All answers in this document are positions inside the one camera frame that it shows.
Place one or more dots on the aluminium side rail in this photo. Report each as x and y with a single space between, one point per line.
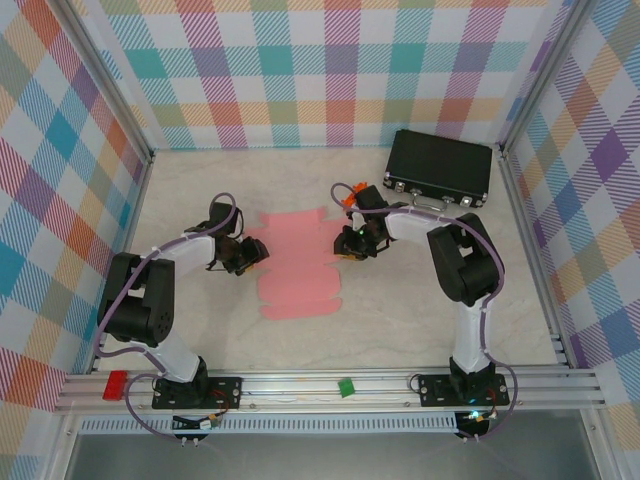
135 210
520 210

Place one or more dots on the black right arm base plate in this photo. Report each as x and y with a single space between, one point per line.
432 392

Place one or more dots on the green toy block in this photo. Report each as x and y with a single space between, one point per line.
346 388

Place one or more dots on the green lit controller board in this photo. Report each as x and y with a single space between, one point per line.
472 416

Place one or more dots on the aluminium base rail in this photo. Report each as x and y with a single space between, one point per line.
300 387

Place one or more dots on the orange toy brick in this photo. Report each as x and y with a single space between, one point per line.
359 188

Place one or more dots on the black case with metal latches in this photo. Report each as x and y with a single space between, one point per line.
440 160

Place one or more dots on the grey metal panel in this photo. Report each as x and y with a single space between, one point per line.
325 460

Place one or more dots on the aluminium frame leg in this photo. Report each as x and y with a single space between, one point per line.
600 450
56 450

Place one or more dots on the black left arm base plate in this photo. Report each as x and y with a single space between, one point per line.
230 392

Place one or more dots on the aluminium corner post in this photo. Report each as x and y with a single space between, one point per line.
107 85
545 75

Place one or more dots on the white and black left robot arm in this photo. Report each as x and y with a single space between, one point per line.
190 252

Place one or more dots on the pink paper box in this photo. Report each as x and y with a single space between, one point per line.
300 265

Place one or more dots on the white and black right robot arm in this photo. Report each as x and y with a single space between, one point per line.
410 227

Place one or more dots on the long red toy brick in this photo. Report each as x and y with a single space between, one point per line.
116 385

